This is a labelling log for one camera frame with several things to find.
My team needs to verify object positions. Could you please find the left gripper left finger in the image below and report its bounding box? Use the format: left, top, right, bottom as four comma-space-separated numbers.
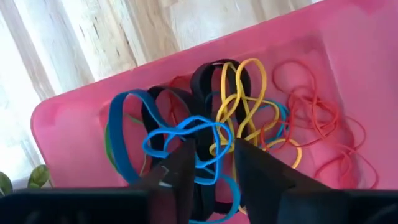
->
133, 138, 197, 224

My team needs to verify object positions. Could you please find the green rubber band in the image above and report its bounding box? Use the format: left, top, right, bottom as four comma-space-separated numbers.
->
104, 121, 119, 172

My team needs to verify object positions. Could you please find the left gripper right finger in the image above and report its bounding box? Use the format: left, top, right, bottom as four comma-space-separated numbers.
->
233, 138, 332, 224

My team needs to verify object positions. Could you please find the small green potted plant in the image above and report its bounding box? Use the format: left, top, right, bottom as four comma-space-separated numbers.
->
0, 164, 50, 197

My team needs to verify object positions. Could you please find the wide black rubber band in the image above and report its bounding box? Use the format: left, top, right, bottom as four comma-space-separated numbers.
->
189, 58, 252, 223
141, 85, 200, 170

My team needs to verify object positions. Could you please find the pink translucent plastic bin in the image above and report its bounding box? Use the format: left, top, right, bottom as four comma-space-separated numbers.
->
30, 0, 398, 224

